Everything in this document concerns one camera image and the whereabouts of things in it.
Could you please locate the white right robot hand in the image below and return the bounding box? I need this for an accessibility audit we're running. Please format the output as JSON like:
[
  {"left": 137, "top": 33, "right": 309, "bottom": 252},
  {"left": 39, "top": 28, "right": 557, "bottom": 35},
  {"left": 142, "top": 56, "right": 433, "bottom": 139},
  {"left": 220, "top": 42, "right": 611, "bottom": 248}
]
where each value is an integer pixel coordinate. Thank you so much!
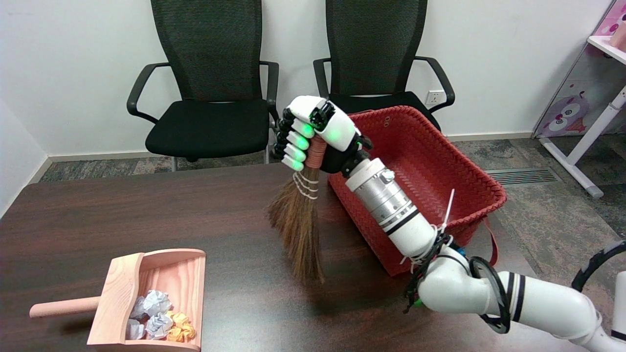
[{"left": 273, "top": 95, "right": 373, "bottom": 177}]

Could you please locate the brown straw hand broom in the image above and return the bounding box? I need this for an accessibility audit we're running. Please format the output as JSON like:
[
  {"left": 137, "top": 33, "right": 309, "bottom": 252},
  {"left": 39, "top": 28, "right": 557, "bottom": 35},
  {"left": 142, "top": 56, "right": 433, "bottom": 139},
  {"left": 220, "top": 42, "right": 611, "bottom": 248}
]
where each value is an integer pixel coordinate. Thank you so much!
[{"left": 268, "top": 136, "right": 326, "bottom": 285}]

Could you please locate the white paper ball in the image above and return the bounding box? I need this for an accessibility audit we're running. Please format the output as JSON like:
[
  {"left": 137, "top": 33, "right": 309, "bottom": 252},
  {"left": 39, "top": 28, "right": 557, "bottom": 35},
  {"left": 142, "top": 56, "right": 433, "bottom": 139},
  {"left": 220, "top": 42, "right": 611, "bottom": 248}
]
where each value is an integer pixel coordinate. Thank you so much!
[
  {"left": 126, "top": 296, "right": 147, "bottom": 341},
  {"left": 145, "top": 313, "right": 174, "bottom": 340},
  {"left": 142, "top": 289, "right": 173, "bottom": 317}
]

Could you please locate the wooden dustpan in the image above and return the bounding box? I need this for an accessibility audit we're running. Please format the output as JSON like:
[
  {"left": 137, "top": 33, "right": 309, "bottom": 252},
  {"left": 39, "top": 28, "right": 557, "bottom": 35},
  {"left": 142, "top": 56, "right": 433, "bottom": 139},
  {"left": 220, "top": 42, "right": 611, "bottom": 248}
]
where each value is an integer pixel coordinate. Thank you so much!
[{"left": 29, "top": 248, "right": 206, "bottom": 352}]

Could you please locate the black mesh office chair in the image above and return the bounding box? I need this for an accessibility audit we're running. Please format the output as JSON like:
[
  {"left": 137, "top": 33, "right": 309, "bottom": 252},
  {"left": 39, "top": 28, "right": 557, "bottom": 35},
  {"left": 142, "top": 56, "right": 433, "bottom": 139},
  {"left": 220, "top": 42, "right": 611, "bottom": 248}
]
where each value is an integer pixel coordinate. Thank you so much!
[
  {"left": 127, "top": 0, "right": 284, "bottom": 172},
  {"left": 313, "top": 0, "right": 455, "bottom": 132}
]

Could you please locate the red woven basket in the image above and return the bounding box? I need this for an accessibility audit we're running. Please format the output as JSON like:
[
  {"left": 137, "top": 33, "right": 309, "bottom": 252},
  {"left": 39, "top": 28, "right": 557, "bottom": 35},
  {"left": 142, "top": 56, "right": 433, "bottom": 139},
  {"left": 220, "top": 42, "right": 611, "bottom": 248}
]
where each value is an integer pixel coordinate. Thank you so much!
[{"left": 328, "top": 105, "right": 507, "bottom": 278}]

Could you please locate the white zip tie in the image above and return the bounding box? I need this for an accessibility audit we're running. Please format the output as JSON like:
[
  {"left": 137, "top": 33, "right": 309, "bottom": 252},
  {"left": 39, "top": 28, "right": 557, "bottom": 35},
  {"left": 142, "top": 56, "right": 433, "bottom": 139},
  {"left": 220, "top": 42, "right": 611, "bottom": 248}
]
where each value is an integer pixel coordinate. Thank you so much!
[{"left": 440, "top": 189, "right": 455, "bottom": 233}]

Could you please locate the floor vent grille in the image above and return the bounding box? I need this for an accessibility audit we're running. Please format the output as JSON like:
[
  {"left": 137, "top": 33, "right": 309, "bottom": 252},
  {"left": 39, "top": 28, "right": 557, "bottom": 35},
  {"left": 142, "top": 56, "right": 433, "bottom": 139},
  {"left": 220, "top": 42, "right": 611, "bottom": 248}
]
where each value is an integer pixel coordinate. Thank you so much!
[{"left": 487, "top": 169, "right": 563, "bottom": 186}]

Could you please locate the cartoon owl print panel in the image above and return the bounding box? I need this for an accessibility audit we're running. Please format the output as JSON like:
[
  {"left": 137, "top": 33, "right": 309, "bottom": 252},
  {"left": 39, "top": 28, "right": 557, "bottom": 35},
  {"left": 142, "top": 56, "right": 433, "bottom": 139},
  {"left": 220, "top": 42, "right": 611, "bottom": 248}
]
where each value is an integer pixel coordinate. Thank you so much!
[{"left": 532, "top": 0, "right": 626, "bottom": 138}]

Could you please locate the pink cup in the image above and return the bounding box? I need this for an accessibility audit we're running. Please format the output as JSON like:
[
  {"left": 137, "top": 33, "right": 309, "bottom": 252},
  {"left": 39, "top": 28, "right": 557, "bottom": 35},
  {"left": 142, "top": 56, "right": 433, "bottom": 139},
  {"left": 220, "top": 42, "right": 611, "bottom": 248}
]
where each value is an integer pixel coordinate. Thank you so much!
[{"left": 609, "top": 22, "right": 626, "bottom": 52}]

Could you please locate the coloured wire bundle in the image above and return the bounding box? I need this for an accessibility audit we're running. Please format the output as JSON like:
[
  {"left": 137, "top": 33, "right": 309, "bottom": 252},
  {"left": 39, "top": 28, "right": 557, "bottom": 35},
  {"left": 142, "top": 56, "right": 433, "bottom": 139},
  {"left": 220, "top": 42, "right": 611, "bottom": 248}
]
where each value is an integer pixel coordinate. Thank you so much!
[{"left": 403, "top": 232, "right": 458, "bottom": 313}]

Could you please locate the black cable loop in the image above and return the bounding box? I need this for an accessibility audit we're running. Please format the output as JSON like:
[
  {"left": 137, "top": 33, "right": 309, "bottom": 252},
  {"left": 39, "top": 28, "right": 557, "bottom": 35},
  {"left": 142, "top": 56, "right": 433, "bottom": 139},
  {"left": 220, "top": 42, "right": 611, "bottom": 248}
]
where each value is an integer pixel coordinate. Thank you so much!
[
  {"left": 469, "top": 257, "right": 512, "bottom": 334},
  {"left": 571, "top": 240, "right": 626, "bottom": 293}
]

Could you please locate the white desk frame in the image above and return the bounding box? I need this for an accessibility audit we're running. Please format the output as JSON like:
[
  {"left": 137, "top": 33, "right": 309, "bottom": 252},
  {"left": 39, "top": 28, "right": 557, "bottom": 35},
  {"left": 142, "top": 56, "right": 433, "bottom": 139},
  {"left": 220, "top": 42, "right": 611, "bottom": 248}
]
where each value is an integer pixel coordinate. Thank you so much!
[{"left": 538, "top": 35, "right": 626, "bottom": 198}]

